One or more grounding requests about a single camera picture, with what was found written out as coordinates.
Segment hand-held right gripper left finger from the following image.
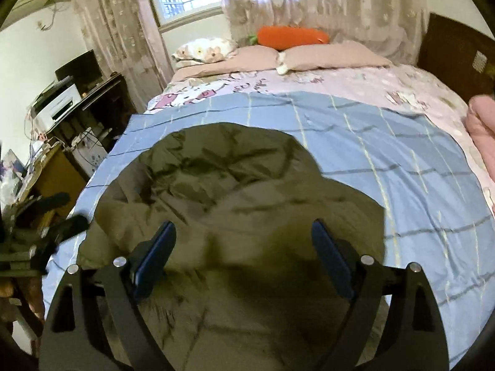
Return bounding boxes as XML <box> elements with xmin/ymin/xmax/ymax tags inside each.
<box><xmin>39</xmin><ymin>221</ymin><xmax>179</xmax><ymax>371</ymax></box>

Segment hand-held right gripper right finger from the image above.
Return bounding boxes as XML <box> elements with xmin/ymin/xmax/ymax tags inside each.
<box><xmin>311</xmin><ymin>218</ymin><xmax>449</xmax><ymax>371</ymax></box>

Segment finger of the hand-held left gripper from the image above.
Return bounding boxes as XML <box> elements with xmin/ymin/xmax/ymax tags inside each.
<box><xmin>17</xmin><ymin>192</ymin><xmax>71</xmax><ymax>225</ymax></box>
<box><xmin>39</xmin><ymin>214</ymin><xmax>89</xmax><ymax>248</ymax></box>

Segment olive green hooded jacket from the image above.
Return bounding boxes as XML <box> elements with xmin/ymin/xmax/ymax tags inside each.
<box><xmin>75</xmin><ymin>122</ymin><xmax>387</xmax><ymax>371</ymax></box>

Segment light wooden cabinet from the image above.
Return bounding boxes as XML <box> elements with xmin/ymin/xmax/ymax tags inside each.
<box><xmin>23</xmin><ymin>145</ymin><xmax>88</xmax><ymax>217</ymax></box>

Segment white floral paper bag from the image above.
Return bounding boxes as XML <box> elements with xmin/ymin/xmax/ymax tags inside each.
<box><xmin>75</xmin><ymin>127</ymin><xmax>111</xmax><ymax>178</ymax></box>

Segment white printer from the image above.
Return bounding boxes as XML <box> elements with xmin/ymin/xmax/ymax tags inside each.
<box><xmin>33</xmin><ymin>77</ymin><xmax>83</xmax><ymax>132</ymax></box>

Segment blue plaid bed sheet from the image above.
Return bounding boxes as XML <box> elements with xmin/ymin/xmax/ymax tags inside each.
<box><xmin>41</xmin><ymin>91</ymin><xmax>495</xmax><ymax>371</ymax></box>

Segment dark computer desk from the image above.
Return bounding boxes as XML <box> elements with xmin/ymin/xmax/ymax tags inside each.
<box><xmin>46</xmin><ymin>73</ymin><xmax>138</xmax><ymax>155</ymax></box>

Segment black monitor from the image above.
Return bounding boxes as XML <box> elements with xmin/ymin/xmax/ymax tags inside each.
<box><xmin>55</xmin><ymin>50</ymin><xmax>104</xmax><ymax>83</ymax></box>

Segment pink cartoon print bed sheet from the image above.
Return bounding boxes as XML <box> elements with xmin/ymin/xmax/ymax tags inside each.
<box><xmin>143</xmin><ymin>64</ymin><xmax>495</xmax><ymax>217</ymax></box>

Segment narrow pink lace curtain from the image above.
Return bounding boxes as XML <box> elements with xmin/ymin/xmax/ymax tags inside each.
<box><xmin>66</xmin><ymin>0</ymin><xmax>174</xmax><ymax>103</ymax></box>

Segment white air conditioner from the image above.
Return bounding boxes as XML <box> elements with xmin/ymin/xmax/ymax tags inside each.
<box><xmin>0</xmin><ymin>0</ymin><xmax>72</xmax><ymax>28</ymax></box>

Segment pink folded quilt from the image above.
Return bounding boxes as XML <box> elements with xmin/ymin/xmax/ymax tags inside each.
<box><xmin>466</xmin><ymin>95</ymin><xmax>495</xmax><ymax>155</ymax></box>

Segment pink pillow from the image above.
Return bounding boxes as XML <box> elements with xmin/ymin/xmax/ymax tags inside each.
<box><xmin>284</xmin><ymin>40</ymin><xmax>393</xmax><ymax>71</ymax></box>
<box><xmin>170</xmin><ymin>45</ymin><xmax>283</xmax><ymax>82</ymax></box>

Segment floral print pillow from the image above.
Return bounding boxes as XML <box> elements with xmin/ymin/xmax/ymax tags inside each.
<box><xmin>171</xmin><ymin>37</ymin><xmax>238</xmax><ymax>71</ymax></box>

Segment orange carrot plush pillow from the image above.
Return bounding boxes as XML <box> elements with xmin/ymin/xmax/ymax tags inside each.
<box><xmin>247</xmin><ymin>26</ymin><xmax>331</xmax><ymax>51</ymax></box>

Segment dark wooden bed headboard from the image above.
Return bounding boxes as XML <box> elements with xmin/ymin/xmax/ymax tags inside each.
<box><xmin>418</xmin><ymin>12</ymin><xmax>495</xmax><ymax>103</ymax></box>

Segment wide pink lace curtain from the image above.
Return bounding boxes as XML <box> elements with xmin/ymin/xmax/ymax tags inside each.
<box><xmin>217</xmin><ymin>0</ymin><xmax>428</xmax><ymax>64</ymax></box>

